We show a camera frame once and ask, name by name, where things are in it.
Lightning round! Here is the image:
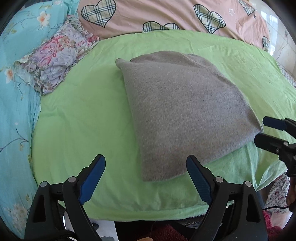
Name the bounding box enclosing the beige knit sweater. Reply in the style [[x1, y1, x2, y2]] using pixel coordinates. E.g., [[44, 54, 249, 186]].
[[115, 51, 263, 181]]

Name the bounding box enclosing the pink heart pattern quilt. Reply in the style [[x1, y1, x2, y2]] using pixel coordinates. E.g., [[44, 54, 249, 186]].
[[77, 0, 270, 51]]

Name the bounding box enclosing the floral ruffled pillow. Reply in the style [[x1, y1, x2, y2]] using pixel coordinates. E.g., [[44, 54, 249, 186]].
[[14, 15, 99, 95]]

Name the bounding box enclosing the turquoise floral quilt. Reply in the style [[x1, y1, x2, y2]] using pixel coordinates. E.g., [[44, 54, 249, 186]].
[[1, 1, 79, 238]]

